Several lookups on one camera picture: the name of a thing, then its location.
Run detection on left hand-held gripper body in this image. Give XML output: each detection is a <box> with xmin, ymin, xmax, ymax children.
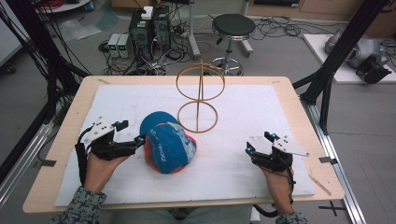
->
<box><xmin>81</xmin><ymin>116</ymin><xmax>138</xmax><ymax>161</ymax></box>

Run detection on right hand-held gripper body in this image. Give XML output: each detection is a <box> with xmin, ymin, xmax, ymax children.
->
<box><xmin>250</xmin><ymin>134</ymin><xmax>311</xmax><ymax>173</ymax></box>

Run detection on blue and orange cap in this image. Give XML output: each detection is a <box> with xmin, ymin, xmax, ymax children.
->
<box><xmin>139</xmin><ymin>110</ymin><xmax>198</xmax><ymax>175</ymax></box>

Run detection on person's left hand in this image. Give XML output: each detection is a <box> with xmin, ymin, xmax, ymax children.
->
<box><xmin>83</xmin><ymin>152</ymin><xmax>130</xmax><ymax>195</ymax></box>

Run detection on person's right hand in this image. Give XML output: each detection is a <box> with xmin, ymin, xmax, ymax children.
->
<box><xmin>261</xmin><ymin>166</ymin><xmax>295</xmax><ymax>216</ymax></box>

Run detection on white table mat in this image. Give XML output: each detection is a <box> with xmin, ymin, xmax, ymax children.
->
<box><xmin>54</xmin><ymin>83</ymin><xmax>317</xmax><ymax>208</ymax></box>

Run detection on black tape piece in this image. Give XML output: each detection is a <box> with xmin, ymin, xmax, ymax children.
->
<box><xmin>318</xmin><ymin>156</ymin><xmax>339</xmax><ymax>166</ymax></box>
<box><xmin>33</xmin><ymin>159</ymin><xmax>58</xmax><ymax>169</ymax></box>

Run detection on tan tape strip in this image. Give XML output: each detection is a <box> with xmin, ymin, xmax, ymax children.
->
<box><xmin>307</xmin><ymin>174</ymin><xmax>332</xmax><ymax>197</ymax></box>

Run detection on grey power supply unit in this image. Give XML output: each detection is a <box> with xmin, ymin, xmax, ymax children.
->
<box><xmin>117</xmin><ymin>34</ymin><xmax>132</xmax><ymax>60</ymax></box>
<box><xmin>106</xmin><ymin>33</ymin><xmax>121</xmax><ymax>59</ymax></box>

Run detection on person's legs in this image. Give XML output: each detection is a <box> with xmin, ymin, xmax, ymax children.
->
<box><xmin>106</xmin><ymin>204</ymin><xmax>254</xmax><ymax>224</ymax></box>

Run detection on black computer tower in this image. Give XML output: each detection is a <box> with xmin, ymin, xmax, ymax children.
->
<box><xmin>128</xmin><ymin>8</ymin><xmax>154</xmax><ymax>60</ymax></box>
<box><xmin>151</xmin><ymin>5</ymin><xmax>172</xmax><ymax>52</ymax></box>

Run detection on grey metal desk leg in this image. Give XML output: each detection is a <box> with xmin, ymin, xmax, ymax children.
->
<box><xmin>241</xmin><ymin>0</ymin><xmax>255</xmax><ymax>59</ymax></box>
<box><xmin>186</xmin><ymin>0</ymin><xmax>202</xmax><ymax>62</ymax></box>

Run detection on white floor board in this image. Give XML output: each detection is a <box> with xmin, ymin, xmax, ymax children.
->
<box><xmin>303</xmin><ymin>33</ymin><xmax>396</xmax><ymax>85</ymax></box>

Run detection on black round stool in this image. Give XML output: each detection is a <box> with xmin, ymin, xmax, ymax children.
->
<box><xmin>211</xmin><ymin>13</ymin><xmax>257</xmax><ymax>77</ymax></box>

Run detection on black device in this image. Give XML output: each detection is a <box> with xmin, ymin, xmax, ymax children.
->
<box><xmin>355</xmin><ymin>55</ymin><xmax>393</xmax><ymax>85</ymax></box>

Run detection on grey machine housing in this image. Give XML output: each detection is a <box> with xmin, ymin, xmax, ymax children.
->
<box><xmin>324</xmin><ymin>28</ymin><xmax>383</xmax><ymax>70</ymax></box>

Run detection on white round table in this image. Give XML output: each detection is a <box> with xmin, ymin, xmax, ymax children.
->
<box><xmin>33</xmin><ymin>0</ymin><xmax>92</xmax><ymax>15</ymax></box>

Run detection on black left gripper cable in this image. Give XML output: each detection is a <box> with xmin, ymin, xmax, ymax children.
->
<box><xmin>74</xmin><ymin>125</ymin><xmax>95</xmax><ymax>188</ymax></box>

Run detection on aluminium rail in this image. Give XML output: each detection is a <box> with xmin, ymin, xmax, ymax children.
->
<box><xmin>299</xmin><ymin>95</ymin><xmax>368</xmax><ymax>224</ymax></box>
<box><xmin>0</xmin><ymin>120</ymin><xmax>56</xmax><ymax>207</ymax></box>

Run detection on wooden ring hat stand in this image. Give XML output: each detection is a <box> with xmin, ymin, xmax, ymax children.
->
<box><xmin>176</xmin><ymin>60</ymin><xmax>226</xmax><ymax>134</ymax></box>

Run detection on tangle of computer cables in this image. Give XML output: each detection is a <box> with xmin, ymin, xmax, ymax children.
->
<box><xmin>98</xmin><ymin>38</ymin><xmax>194</xmax><ymax>77</ymax></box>

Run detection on black metal frame stand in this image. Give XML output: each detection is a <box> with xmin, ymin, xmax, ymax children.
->
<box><xmin>0</xmin><ymin>0</ymin><xmax>92</xmax><ymax>125</ymax></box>
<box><xmin>291</xmin><ymin>0</ymin><xmax>390</xmax><ymax>135</ymax></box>

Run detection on tangle of black floor cables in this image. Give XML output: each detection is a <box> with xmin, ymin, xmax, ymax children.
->
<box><xmin>251</xmin><ymin>14</ymin><xmax>314</xmax><ymax>42</ymax></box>

